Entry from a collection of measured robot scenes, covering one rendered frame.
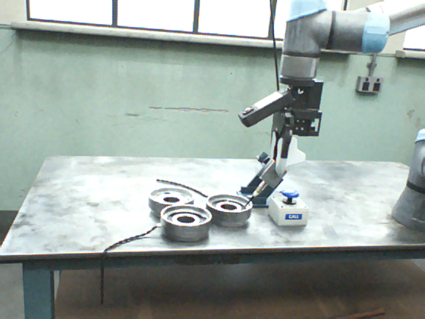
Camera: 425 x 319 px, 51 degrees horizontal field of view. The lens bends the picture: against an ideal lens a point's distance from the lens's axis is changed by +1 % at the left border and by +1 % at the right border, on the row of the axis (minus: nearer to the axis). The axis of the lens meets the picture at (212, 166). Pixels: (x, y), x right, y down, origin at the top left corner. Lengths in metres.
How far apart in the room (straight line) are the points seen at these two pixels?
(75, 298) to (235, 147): 1.72
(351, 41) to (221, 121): 1.78
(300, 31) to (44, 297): 0.71
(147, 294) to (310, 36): 0.73
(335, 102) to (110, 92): 1.34
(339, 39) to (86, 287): 0.85
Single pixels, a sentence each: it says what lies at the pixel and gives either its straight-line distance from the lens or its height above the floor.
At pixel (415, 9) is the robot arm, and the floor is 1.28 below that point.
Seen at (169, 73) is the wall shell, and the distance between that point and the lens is 2.53.
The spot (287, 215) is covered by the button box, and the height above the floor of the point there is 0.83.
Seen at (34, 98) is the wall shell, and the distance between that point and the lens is 2.58.
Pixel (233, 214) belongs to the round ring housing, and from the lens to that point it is 0.97.
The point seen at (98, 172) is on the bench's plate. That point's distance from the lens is 1.29.
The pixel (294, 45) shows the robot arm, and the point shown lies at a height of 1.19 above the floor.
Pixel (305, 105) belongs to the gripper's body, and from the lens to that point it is 0.95.
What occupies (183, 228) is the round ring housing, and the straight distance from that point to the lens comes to 0.89.
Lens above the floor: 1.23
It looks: 18 degrees down
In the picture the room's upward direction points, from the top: 5 degrees clockwise
